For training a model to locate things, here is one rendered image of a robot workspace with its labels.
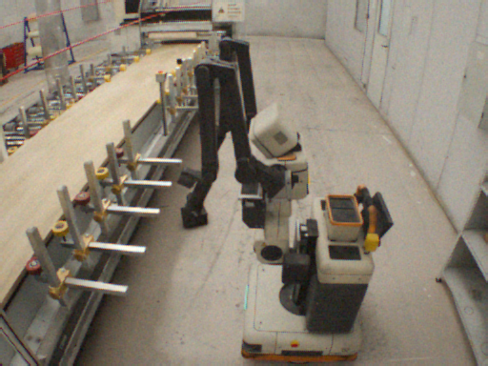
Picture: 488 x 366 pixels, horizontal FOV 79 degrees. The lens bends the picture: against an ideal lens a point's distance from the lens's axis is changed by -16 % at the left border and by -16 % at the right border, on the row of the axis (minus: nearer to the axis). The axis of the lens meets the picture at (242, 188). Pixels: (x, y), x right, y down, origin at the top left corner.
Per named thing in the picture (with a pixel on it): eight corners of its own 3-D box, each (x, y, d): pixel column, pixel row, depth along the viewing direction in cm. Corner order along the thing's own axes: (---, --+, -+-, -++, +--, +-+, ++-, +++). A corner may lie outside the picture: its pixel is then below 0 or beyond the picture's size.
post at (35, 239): (74, 309, 137) (36, 224, 111) (71, 315, 134) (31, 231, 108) (68, 307, 137) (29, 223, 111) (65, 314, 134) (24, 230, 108)
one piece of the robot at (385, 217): (354, 217, 183) (378, 187, 171) (366, 264, 154) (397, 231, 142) (337, 210, 181) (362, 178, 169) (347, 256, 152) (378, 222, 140)
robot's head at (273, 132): (297, 123, 149) (275, 97, 144) (301, 144, 131) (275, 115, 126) (272, 142, 155) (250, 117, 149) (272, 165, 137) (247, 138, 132)
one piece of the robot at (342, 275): (337, 276, 222) (364, 166, 176) (348, 346, 177) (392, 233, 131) (287, 274, 224) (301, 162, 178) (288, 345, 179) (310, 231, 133)
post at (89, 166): (111, 237, 179) (91, 158, 153) (110, 241, 176) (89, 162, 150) (106, 236, 179) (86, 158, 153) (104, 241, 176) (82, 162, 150)
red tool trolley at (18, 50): (29, 66, 897) (24, 40, 853) (16, 72, 834) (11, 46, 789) (16, 68, 895) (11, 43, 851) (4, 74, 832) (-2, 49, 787)
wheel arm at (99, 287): (129, 292, 131) (127, 285, 129) (127, 298, 128) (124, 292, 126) (40, 277, 134) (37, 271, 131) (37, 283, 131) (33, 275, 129)
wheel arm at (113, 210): (160, 214, 172) (159, 208, 170) (158, 219, 170) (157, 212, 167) (84, 209, 175) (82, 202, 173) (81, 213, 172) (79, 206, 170)
